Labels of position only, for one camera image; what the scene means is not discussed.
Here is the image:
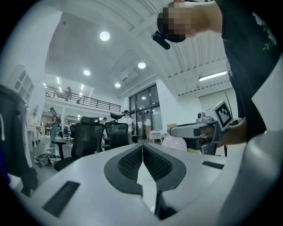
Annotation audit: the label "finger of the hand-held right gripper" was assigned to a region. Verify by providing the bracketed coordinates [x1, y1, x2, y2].
[170, 123, 201, 139]

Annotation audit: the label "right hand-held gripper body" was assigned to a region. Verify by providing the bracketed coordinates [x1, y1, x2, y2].
[195, 100, 233, 155]

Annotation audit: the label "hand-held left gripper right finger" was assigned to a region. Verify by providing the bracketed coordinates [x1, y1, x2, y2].
[143, 143, 230, 222]

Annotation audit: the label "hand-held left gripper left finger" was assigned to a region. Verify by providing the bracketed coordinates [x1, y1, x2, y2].
[31, 143, 160, 226]

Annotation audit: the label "person's right forearm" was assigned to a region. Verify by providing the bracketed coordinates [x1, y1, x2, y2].
[218, 117, 247, 148]

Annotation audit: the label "white window blind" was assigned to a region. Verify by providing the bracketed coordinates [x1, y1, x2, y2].
[198, 88, 239, 121]

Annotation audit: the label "white table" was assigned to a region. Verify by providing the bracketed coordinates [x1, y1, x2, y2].
[150, 130, 168, 142]

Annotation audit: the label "black mesh office chair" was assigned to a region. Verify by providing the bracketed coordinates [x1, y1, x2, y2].
[54, 116, 106, 172]
[103, 112, 133, 151]

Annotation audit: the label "long ceiling tube light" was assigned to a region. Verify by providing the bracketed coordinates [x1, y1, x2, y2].
[198, 71, 228, 82]

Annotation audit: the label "black framed glass doors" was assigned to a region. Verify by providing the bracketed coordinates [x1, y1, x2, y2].
[129, 83, 163, 141]

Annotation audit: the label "person's black floral t-shirt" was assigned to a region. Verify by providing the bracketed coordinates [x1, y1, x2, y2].
[215, 0, 283, 142]

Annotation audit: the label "white vanity desk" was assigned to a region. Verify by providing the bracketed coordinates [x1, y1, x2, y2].
[26, 123, 46, 147]

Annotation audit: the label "black balcony railing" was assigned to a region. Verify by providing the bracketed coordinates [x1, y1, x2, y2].
[44, 86, 122, 113]

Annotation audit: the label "ceiling air conditioner vent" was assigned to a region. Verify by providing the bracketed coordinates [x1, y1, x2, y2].
[120, 67, 138, 83]

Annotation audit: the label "black cabinet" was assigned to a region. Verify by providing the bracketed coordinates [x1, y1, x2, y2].
[0, 84, 38, 197]

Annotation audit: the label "person's head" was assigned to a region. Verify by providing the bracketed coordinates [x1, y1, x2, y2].
[157, 0, 223, 43]

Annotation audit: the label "tangle of floor cables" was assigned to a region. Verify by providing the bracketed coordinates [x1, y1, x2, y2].
[33, 152, 59, 167]

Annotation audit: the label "black head-mounted camera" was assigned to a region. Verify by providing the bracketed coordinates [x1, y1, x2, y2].
[151, 30, 171, 50]

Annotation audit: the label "white arched wall cabinet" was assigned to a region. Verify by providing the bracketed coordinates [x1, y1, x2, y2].
[8, 64, 35, 104]

